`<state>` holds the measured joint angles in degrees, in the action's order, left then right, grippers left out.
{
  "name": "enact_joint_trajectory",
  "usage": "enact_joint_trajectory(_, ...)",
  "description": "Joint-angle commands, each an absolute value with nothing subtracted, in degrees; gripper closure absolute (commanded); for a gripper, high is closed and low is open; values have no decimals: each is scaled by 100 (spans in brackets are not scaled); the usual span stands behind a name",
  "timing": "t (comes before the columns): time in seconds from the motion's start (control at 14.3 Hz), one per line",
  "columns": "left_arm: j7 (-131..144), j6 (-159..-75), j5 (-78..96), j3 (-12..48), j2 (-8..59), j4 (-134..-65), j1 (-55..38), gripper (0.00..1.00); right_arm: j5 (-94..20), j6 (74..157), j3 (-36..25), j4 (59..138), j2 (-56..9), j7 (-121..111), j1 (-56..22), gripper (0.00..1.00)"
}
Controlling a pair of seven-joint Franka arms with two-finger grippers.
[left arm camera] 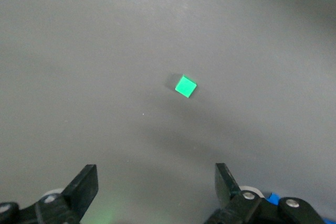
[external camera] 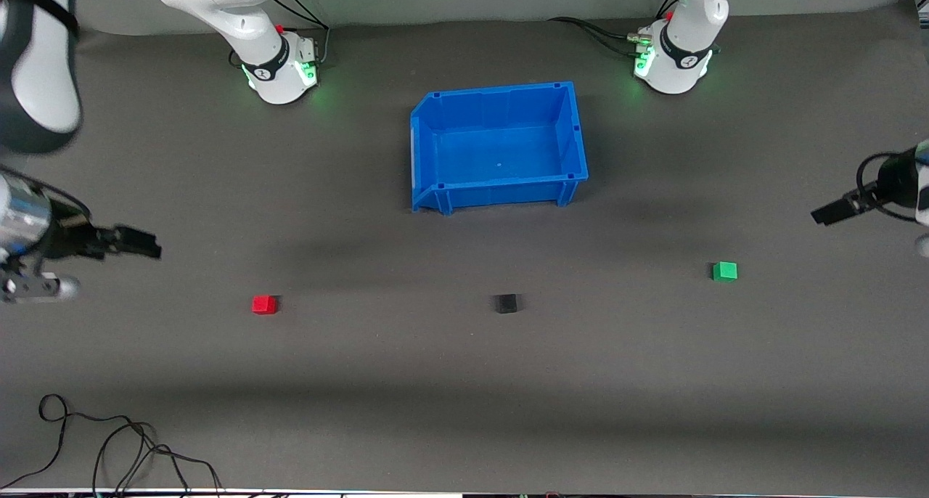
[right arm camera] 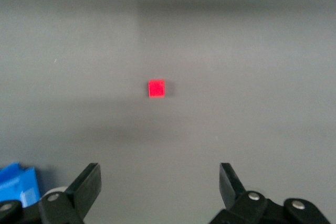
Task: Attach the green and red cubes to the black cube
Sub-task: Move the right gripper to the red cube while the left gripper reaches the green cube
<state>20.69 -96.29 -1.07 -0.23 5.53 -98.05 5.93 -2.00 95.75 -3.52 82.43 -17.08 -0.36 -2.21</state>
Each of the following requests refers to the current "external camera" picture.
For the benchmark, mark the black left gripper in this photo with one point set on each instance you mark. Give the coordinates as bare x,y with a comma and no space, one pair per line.
890,181

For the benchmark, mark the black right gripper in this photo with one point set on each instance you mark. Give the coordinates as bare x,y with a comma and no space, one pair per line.
70,238

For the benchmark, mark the small green cube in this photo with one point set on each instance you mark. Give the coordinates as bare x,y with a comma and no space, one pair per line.
724,271

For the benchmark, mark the small red cube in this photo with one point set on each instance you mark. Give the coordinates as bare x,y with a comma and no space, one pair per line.
264,305

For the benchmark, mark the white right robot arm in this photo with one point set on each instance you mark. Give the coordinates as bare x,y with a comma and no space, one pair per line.
247,19

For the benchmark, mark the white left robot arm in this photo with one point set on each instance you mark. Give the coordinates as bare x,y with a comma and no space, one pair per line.
682,55

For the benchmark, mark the small black cube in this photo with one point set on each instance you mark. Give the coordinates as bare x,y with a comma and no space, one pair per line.
506,304

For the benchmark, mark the dark grey table mat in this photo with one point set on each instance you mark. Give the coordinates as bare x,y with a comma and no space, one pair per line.
363,382

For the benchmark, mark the blue plastic storage bin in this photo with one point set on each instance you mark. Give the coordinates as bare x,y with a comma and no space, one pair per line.
501,157

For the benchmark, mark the grey metal frame rail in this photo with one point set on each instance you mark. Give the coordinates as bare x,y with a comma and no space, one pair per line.
918,3

